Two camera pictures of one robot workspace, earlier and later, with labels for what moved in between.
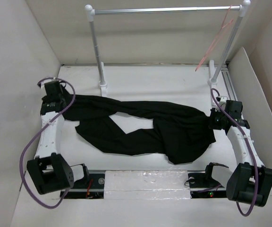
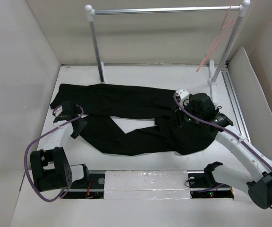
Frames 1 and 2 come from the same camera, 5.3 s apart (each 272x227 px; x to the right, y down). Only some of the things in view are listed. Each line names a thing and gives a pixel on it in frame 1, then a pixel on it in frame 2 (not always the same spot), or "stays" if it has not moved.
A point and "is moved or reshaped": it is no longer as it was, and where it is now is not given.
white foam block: x=147 y=184 stays
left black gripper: x=66 y=95 -> x=81 y=125
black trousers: x=180 y=133 is moved or reshaped
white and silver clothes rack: x=214 y=75 stays
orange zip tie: x=88 y=188 stays
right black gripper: x=211 y=124 -> x=178 y=117
